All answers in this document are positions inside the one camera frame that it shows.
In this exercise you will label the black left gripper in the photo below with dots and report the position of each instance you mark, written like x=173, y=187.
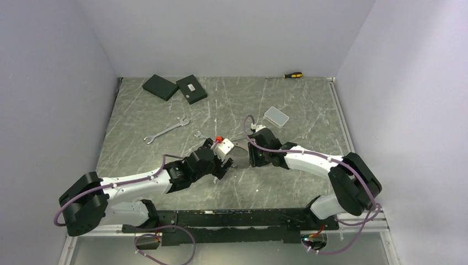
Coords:
x=219, y=170

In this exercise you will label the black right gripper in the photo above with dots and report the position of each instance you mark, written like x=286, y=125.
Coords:
x=254, y=160

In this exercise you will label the metal arc keyring plate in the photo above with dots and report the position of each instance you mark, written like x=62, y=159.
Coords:
x=239, y=155

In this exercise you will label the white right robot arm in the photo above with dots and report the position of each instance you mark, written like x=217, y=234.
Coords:
x=354, y=185

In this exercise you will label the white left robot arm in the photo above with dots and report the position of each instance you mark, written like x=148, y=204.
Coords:
x=93, y=201

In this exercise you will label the small silver wrench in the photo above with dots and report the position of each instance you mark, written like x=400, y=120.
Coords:
x=199, y=134

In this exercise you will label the clear plastic box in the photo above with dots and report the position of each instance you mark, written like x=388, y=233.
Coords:
x=276, y=117

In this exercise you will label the large silver wrench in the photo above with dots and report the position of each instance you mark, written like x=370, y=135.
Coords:
x=182, y=122

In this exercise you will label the black box with label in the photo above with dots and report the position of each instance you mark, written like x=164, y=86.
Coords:
x=191, y=89

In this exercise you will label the orange black screwdriver far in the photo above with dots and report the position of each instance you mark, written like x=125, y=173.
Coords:
x=293, y=75

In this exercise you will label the black flat box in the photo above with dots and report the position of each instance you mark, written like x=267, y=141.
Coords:
x=160, y=87

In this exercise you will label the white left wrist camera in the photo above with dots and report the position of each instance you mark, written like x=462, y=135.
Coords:
x=222, y=147

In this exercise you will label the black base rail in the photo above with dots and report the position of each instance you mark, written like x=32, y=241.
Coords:
x=287, y=225

